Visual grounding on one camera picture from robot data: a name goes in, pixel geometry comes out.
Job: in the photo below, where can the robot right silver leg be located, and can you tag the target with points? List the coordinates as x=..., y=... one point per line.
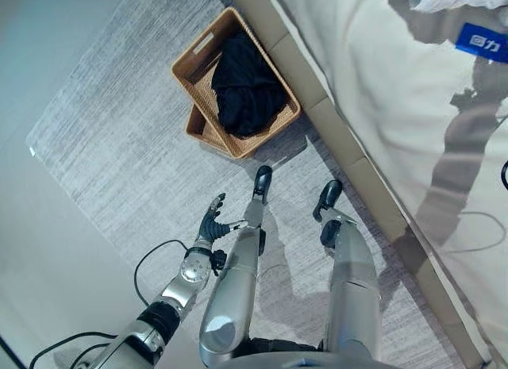
x=353, y=274

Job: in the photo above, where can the robot left silver leg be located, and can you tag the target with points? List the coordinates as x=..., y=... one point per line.
x=234, y=289

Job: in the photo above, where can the robot left five-finger hand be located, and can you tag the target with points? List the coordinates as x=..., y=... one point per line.
x=210, y=228

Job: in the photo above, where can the cream bed sheet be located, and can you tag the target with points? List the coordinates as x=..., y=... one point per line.
x=397, y=87

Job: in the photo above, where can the robot silver leg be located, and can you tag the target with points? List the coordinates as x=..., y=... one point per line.
x=234, y=289
x=353, y=274

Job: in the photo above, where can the robot left silver arm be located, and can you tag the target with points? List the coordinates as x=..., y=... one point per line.
x=190, y=270

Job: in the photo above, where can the beige upholstered bed frame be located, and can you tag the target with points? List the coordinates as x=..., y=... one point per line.
x=341, y=127

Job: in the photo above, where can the grey striped rug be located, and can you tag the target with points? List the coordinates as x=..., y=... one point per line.
x=119, y=147

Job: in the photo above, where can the black garment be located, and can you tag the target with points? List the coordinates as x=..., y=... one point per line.
x=246, y=95

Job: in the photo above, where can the blue box with white print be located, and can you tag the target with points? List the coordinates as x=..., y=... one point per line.
x=482, y=41

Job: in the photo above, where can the woven wicker basket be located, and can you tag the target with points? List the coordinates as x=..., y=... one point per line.
x=198, y=79

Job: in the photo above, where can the shallow wicker basket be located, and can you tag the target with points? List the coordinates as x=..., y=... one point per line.
x=195, y=127

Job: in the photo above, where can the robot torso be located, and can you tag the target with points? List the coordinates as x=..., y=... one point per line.
x=293, y=357

